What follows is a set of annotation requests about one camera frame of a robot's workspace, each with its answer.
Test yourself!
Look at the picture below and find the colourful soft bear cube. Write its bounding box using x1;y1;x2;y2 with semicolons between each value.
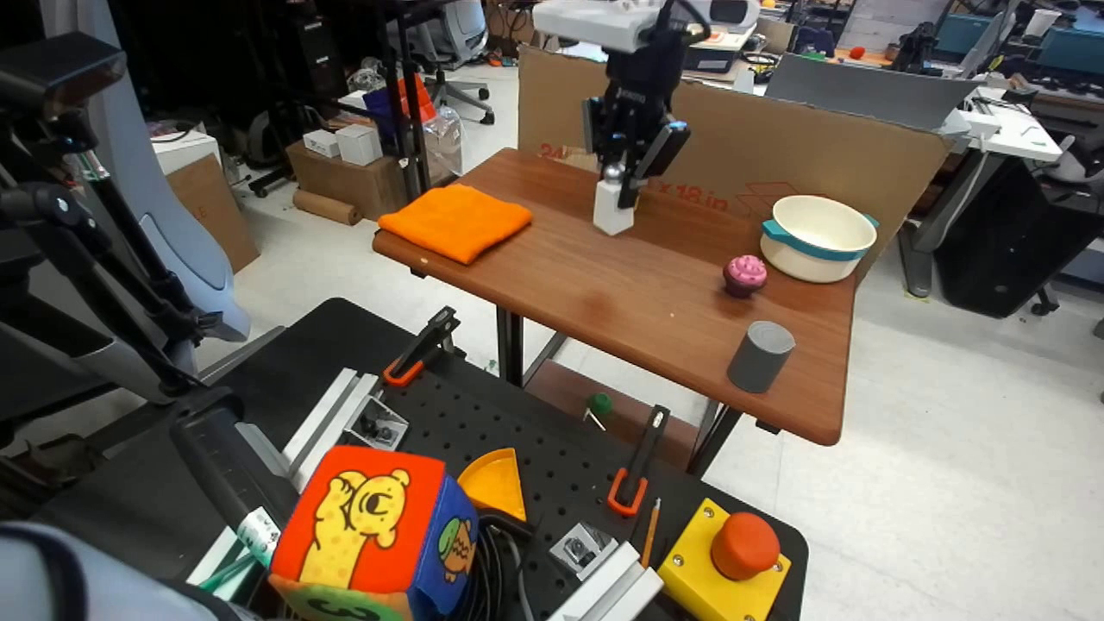
264;442;483;621

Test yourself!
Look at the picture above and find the aluminium profile rail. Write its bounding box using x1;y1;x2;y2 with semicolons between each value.
280;365;383;492
546;539;669;621

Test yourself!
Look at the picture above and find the grey cylinder block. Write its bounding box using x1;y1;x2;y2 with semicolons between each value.
724;317;799;398

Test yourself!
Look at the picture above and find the small green capped item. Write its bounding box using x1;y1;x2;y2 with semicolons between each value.
579;391;622;437

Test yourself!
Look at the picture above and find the black table leg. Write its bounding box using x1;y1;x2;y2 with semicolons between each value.
686;398;750;479
492;302;531;391

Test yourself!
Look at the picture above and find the white office desk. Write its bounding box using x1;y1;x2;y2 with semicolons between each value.
938;87;1070;165

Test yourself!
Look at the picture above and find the black orange spring clamp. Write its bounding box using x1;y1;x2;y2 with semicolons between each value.
603;401;676;524
378;302;465;394

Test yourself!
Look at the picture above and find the folded orange cloth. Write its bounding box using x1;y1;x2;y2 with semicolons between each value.
376;178;539;268

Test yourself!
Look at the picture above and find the tall brown cardboard box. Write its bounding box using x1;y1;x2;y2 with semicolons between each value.
147;127;263;276

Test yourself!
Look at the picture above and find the wooden pencil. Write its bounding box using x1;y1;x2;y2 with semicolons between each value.
638;492;669;568

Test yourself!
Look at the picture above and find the yellow emergency stop box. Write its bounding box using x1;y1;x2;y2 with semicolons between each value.
656;495;798;621

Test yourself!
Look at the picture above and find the orange wedge piece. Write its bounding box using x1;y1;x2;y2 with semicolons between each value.
456;446;533;529

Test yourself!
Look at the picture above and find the pink small ball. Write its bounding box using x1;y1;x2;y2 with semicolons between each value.
722;252;774;299

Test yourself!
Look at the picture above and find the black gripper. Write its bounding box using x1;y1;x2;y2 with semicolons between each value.
582;43;695;212

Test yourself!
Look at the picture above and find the light blue fabric cover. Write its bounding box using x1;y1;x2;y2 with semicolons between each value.
37;0;256;346

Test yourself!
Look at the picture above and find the printed marker tag card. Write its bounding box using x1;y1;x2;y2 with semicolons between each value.
341;394;415;455
546;519;614;583

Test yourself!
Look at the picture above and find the open brown cardboard box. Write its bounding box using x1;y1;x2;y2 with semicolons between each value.
283;139;415;224

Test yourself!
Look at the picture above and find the small white box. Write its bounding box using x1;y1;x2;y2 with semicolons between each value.
330;120;386;172
299;123;344;163

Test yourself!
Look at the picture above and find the black camera tripod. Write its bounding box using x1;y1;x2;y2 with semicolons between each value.
0;31;252;492

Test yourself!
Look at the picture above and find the grey blue fabric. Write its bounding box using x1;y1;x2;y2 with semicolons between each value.
0;519;203;621

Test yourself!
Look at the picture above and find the black bag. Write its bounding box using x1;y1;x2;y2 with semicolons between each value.
931;153;1104;322

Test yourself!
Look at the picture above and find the white pot teal handle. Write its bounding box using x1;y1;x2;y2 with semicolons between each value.
760;193;883;287

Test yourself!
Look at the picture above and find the brown cardboard tube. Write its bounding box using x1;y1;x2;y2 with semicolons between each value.
288;181;362;232

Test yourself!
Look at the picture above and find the white green bracket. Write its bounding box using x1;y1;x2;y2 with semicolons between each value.
186;502;285;602

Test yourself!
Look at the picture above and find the black office chair base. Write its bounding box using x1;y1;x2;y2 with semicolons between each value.
437;43;500;131

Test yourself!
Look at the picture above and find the grey flat panel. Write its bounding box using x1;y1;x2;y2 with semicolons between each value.
766;50;977;131

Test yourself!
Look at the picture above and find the black cable bundle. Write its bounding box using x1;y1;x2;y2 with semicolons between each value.
465;514;541;621

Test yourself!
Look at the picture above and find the white salt shaker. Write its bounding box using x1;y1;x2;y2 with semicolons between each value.
591;163;638;242

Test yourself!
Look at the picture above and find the brown cardboard backdrop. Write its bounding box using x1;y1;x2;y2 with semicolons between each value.
513;43;958;258

